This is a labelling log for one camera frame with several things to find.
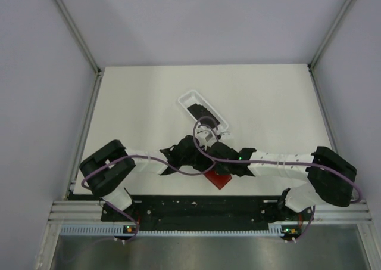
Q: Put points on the red leather card holder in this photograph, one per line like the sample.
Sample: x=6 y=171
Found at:
x=219 y=181

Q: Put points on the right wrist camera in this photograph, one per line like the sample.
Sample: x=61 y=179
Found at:
x=226 y=135

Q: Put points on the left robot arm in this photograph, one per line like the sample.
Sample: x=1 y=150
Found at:
x=105 y=171

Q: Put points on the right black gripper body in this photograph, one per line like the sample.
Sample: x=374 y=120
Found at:
x=223 y=168

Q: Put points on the right aluminium frame post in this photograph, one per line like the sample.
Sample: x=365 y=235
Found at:
x=331 y=32

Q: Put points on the white cable duct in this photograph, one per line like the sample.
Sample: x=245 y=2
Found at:
x=126 y=230

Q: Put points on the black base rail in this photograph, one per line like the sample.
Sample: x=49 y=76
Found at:
x=205 y=213

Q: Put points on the white plastic tray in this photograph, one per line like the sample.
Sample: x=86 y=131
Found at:
x=191 y=97

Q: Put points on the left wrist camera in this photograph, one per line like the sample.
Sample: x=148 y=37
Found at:
x=206 y=138

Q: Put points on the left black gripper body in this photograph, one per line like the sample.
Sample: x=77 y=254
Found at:
x=197 y=160

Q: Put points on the left aluminium frame post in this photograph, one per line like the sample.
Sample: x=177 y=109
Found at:
x=77 y=36

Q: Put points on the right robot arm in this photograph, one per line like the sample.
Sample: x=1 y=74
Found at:
x=326 y=178

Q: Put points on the aluminium frame post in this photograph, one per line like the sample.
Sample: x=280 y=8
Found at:
x=331 y=32
x=77 y=36

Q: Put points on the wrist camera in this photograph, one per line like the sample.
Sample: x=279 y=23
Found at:
x=226 y=135
x=206 y=138

